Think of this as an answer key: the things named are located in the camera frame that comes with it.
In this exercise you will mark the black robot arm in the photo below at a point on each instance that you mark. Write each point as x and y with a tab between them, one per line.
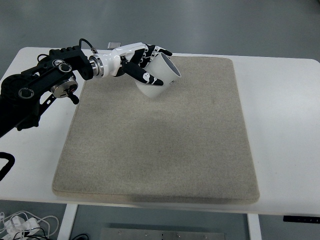
24	97

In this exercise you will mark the small silver floor plate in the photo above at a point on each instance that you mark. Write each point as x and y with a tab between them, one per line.
113	45

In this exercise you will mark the white mug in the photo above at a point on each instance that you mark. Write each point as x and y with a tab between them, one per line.
162	68

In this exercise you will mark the black table control panel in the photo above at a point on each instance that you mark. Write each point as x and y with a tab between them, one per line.
301	219

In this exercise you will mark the grey metal base plate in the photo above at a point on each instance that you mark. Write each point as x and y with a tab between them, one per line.
150	234

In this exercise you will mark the left white table leg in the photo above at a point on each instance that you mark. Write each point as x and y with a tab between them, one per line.
67	222

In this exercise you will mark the beige felt mat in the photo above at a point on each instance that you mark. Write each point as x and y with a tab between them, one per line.
188	145

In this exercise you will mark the right white table leg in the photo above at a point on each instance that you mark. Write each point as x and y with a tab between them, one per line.
254	228

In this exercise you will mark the white table leg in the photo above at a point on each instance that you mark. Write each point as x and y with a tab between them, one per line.
254	228
67	222

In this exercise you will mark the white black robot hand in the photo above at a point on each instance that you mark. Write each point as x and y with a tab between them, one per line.
109	62

